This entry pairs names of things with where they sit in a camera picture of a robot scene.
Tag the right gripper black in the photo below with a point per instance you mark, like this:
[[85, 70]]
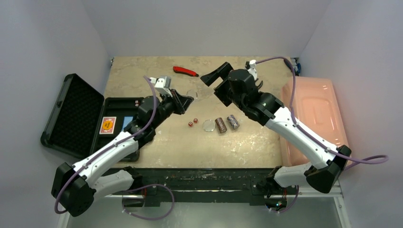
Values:
[[222, 91]]

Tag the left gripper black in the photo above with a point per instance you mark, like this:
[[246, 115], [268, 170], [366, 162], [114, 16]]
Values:
[[181, 103]]

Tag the clear round dealer button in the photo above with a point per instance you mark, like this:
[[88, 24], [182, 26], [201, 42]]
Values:
[[192, 93]]

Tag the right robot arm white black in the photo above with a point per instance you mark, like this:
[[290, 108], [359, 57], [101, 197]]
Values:
[[326, 160]]

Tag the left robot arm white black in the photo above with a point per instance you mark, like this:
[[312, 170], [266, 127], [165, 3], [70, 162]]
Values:
[[76, 187]]

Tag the black poker set case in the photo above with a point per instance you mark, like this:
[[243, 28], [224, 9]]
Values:
[[74, 123]]

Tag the red utility knife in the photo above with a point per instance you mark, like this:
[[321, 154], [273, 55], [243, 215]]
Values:
[[184, 71]]

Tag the brown black poker chip stack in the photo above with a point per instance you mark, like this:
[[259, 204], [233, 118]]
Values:
[[220, 125]]

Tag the brown blue poker chip stack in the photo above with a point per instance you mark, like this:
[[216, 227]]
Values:
[[233, 122]]

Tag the blue playing card deck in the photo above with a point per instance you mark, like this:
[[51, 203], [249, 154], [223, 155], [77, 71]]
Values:
[[126, 121]]

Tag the yellow big blind button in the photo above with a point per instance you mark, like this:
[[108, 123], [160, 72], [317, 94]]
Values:
[[107, 125]]

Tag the red playing card deck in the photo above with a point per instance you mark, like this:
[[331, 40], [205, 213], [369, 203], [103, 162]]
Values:
[[108, 118]]

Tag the pink plastic storage bin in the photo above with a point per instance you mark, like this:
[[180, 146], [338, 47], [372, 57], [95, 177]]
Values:
[[315, 104]]

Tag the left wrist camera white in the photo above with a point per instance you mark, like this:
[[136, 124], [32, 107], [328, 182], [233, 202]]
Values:
[[162, 85]]

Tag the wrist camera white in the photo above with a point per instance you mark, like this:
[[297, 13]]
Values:
[[162, 85], [251, 68]]

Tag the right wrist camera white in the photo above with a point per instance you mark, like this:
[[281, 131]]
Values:
[[251, 68]]

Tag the blue handled pliers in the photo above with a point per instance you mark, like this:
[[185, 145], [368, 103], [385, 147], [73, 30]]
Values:
[[293, 64]]

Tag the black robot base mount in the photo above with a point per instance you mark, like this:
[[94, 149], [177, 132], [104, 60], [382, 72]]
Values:
[[254, 186]]

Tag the aluminium frame rail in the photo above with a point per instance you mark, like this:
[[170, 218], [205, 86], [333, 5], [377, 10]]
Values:
[[312, 209]]

